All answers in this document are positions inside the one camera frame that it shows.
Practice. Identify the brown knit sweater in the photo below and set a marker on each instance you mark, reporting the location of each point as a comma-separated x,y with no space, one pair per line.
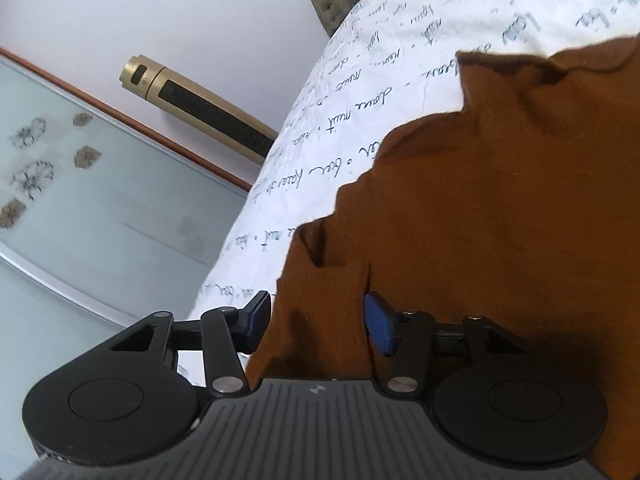
475,185

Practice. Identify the gold tower air conditioner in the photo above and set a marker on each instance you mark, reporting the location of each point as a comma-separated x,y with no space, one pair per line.
210,105

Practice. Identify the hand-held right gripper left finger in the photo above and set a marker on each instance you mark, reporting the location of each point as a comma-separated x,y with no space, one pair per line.
259,317

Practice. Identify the white script-printed bed blanket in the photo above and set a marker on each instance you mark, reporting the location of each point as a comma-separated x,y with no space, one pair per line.
400,50

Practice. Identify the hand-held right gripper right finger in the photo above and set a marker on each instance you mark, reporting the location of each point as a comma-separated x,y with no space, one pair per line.
379,322

